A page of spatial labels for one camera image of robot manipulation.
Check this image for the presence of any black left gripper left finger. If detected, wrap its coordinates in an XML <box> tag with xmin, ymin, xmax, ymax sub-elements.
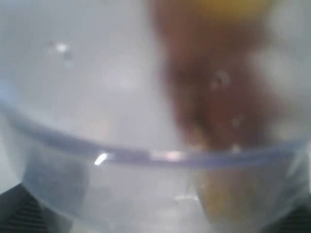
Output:
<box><xmin>0</xmin><ymin>184</ymin><xmax>73</xmax><ymax>233</ymax></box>

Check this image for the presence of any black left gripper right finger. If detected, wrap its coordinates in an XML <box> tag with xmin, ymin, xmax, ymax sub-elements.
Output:
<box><xmin>274</xmin><ymin>205</ymin><xmax>311</xmax><ymax>233</ymax></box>

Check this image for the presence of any clear plastic shaker cup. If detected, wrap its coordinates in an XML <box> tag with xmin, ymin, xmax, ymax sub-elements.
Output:
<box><xmin>0</xmin><ymin>0</ymin><xmax>311</xmax><ymax>154</ymax></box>

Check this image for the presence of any clear plastic shaker lid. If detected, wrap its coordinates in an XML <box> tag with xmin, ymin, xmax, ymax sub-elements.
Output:
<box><xmin>0</xmin><ymin>104</ymin><xmax>311</xmax><ymax>233</ymax></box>

